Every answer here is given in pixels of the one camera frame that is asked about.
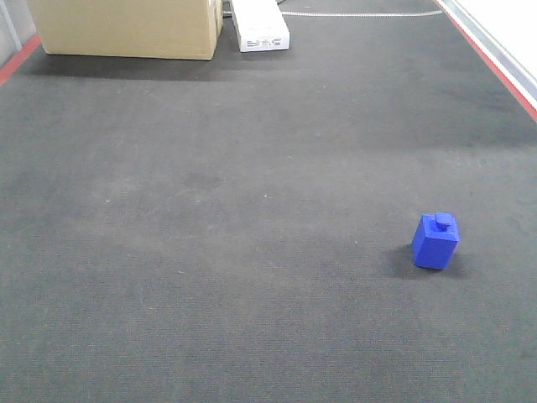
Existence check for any grey conveyor side rail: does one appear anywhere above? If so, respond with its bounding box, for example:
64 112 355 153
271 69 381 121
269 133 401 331
437 1 536 118

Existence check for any large cardboard box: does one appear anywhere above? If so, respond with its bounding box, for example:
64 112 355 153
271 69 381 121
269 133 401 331
28 0 223 60

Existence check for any blue plastic bottle part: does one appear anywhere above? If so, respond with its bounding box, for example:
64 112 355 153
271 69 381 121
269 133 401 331
411 212 460 270

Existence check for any white long carton box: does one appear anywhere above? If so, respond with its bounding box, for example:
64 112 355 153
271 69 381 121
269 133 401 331
230 0 290 53

